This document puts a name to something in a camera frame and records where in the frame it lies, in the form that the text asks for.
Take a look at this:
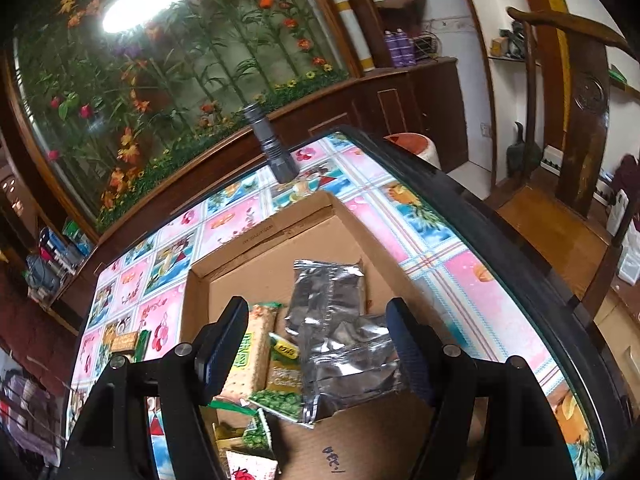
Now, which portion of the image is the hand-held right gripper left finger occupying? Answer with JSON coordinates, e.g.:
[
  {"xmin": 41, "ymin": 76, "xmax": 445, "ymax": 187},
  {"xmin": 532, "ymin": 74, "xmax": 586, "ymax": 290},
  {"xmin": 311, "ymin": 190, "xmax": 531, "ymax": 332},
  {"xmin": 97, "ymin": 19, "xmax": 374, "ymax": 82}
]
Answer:
[{"xmin": 61, "ymin": 296, "xmax": 250, "ymax": 480}]

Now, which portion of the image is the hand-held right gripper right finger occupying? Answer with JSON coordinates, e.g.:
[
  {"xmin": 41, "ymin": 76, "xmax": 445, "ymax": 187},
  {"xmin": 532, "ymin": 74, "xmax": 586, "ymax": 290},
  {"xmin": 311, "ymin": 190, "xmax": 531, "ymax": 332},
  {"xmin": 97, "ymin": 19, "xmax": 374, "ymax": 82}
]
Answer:
[{"xmin": 385, "ymin": 296, "xmax": 565, "ymax": 480}]

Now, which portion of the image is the green-edged cracker packet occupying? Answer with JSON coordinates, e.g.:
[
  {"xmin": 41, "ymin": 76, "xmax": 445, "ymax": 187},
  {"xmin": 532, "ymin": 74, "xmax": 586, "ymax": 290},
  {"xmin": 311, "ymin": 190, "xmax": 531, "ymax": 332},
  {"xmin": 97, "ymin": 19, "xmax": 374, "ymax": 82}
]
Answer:
[{"xmin": 207, "ymin": 301, "xmax": 281, "ymax": 417}]

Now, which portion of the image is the silver foil packet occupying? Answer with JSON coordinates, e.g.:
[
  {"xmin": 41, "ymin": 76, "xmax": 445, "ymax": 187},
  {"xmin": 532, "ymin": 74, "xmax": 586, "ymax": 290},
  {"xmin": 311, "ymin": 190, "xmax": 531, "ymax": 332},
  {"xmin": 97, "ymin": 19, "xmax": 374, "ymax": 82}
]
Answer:
[
  {"xmin": 285, "ymin": 259, "xmax": 368, "ymax": 333},
  {"xmin": 299, "ymin": 312, "xmax": 407, "ymax": 426}
]

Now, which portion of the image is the shallow cardboard box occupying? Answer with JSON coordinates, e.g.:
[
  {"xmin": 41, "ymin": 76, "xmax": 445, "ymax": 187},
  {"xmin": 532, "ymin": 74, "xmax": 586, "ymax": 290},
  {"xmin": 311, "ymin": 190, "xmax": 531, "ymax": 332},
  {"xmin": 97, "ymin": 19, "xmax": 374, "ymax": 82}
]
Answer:
[{"xmin": 179, "ymin": 189, "xmax": 496, "ymax": 480}]

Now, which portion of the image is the yellow green snack packet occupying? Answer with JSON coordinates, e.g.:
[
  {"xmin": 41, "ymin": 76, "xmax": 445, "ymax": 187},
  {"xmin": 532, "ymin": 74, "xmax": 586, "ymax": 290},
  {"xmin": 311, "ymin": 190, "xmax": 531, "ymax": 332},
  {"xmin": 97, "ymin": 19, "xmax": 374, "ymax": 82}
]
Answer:
[{"xmin": 212, "ymin": 421, "xmax": 251, "ymax": 453}]

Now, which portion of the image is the small green pea packet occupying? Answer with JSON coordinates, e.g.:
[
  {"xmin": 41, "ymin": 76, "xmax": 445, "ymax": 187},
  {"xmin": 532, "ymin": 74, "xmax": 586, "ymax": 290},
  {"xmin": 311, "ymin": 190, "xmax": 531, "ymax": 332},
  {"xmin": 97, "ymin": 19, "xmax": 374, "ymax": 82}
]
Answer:
[{"xmin": 241, "ymin": 407, "xmax": 279, "ymax": 462}]

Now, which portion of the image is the white red-print packet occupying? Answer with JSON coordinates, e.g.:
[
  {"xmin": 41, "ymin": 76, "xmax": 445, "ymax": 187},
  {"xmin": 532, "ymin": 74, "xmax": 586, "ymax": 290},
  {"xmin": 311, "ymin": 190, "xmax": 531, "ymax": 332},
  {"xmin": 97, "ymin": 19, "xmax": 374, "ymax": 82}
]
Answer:
[{"xmin": 225, "ymin": 450, "xmax": 279, "ymax": 480}]

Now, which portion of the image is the cream wafer green packet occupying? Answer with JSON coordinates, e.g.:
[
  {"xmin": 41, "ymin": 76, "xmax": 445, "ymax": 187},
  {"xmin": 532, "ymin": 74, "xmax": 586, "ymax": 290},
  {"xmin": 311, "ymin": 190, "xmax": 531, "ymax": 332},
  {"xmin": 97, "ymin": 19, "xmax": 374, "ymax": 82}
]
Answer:
[{"xmin": 110, "ymin": 330, "xmax": 152, "ymax": 363}]

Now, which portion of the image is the printed fruit tablecloth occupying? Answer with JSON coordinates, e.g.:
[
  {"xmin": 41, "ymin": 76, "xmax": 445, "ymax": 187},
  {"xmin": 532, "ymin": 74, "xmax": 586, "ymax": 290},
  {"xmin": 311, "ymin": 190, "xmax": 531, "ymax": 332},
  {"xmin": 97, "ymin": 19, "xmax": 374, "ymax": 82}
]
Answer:
[{"xmin": 65, "ymin": 130, "xmax": 608, "ymax": 480}]

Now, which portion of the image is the black-framed table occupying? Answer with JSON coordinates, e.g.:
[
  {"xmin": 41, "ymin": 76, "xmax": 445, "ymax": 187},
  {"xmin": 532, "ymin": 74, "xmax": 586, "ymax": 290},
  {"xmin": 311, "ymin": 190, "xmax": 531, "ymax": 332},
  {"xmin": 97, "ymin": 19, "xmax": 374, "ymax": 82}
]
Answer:
[{"xmin": 62, "ymin": 125, "xmax": 621, "ymax": 480}]

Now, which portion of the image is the green package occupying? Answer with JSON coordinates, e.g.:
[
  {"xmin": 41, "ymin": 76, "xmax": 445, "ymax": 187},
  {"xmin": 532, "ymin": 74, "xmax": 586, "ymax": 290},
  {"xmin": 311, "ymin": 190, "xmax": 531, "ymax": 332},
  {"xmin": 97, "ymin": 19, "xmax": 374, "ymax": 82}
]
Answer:
[{"xmin": 62, "ymin": 217, "xmax": 96, "ymax": 258}]

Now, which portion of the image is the blue grey kettle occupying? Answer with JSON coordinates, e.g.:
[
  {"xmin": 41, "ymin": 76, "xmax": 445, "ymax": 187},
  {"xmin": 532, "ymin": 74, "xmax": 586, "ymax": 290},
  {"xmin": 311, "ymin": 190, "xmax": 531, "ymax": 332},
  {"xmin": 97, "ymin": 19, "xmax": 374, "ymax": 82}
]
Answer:
[{"xmin": 25, "ymin": 255, "xmax": 63, "ymax": 296}]

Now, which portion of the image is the clothes rack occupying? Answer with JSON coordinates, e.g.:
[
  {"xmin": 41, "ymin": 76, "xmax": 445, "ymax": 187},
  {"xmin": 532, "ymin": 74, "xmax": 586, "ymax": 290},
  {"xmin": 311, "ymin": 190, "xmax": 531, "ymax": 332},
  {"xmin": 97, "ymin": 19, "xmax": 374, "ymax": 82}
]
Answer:
[{"xmin": 0, "ymin": 367, "xmax": 66, "ymax": 461}]

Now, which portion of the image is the white stool red top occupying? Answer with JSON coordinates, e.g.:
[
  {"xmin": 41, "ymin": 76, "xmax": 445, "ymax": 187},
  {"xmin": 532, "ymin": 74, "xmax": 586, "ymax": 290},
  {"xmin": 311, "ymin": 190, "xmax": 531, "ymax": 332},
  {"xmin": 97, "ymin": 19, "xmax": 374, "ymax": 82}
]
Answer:
[{"xmin": 384, "ymin": 132, "xmax": 442, "ymax": 171}]

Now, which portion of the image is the grey flashlight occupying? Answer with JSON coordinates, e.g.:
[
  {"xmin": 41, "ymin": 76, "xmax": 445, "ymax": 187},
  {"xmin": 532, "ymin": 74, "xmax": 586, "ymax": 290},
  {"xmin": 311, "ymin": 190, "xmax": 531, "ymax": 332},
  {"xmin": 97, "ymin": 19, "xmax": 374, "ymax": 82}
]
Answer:
[{"xmin": 243, "ymin": 102, "xmax": 300, "ymax": 185}]

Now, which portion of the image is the bronze vase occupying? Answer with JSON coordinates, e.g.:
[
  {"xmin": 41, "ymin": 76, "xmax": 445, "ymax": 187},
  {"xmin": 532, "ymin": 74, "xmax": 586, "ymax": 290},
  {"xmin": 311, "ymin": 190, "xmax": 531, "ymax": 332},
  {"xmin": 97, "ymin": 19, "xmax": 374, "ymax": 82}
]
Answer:
[{"xmin": 505, "ymin": 121, "xmax": 544, "ymax": 179}]

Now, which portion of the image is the white plastic bag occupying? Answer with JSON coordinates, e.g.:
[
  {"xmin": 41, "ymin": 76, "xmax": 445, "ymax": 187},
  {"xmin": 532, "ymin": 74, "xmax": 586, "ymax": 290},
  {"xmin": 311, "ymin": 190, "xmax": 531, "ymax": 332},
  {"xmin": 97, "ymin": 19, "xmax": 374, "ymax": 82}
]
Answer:
[{"xmin": 606, "ymin": 190, "xmax": 640, "ymax": 282}]

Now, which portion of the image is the low wooden cabinet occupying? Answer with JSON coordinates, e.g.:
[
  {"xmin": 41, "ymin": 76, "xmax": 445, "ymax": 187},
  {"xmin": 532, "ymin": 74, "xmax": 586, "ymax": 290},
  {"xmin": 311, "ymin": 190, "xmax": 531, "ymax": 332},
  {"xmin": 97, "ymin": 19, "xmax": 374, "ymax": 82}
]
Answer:
[{"xmin": 75, "ymin": 57, "xmax": 470, "ymax": 291}]

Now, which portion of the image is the dark red cloth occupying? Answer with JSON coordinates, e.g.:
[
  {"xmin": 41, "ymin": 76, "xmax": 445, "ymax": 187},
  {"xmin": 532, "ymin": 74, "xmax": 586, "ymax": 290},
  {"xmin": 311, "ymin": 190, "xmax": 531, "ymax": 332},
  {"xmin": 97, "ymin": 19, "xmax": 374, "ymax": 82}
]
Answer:
[{"xmin": 612, "ymin": 155, "xmax": 640, "ymax": 196}]

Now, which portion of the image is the dark wooden chair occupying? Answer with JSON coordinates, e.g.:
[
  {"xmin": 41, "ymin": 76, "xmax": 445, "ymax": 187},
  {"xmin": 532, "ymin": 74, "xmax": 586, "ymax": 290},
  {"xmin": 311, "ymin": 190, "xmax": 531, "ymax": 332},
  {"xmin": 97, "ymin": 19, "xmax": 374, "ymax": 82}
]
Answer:
[{"xmin": 480, "ymin": 6, "xmax": 640, "ymax": 326}]

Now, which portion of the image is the glass flower display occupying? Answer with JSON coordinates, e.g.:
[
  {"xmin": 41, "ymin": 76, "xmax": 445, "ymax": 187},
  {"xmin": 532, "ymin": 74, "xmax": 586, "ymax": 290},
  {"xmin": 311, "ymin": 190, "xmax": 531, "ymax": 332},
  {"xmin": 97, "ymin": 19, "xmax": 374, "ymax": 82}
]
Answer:
[{"xmin": 10, "ymin": 0, "xmax": 351, "ymax": 233}]

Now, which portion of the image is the white yellow rolled scroll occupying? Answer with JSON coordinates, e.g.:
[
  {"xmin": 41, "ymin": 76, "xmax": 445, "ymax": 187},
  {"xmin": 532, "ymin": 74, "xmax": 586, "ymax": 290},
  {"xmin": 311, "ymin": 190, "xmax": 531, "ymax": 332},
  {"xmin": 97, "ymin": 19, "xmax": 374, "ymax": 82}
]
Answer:
[{"xmin": 314, "ymin": 0, "xmax": 376, "ymax": 73}]

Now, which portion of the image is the black wire basket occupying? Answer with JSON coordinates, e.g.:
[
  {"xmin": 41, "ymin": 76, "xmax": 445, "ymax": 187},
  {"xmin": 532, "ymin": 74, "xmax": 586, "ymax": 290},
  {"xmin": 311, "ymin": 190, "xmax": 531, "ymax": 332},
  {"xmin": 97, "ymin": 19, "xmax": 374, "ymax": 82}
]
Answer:
[{"xmin": 412, "ymin": 32, "xmax": 441, "ymax": 61}]

